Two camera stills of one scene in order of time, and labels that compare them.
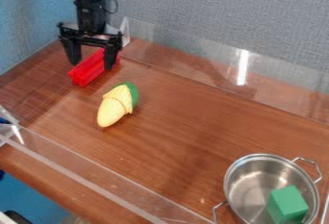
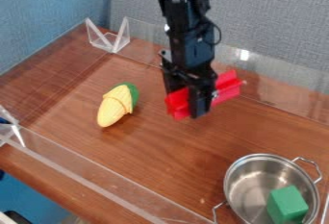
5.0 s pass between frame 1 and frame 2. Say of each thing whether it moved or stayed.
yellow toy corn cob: stayed
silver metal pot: stayed
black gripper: moved
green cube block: stayed
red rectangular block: moved
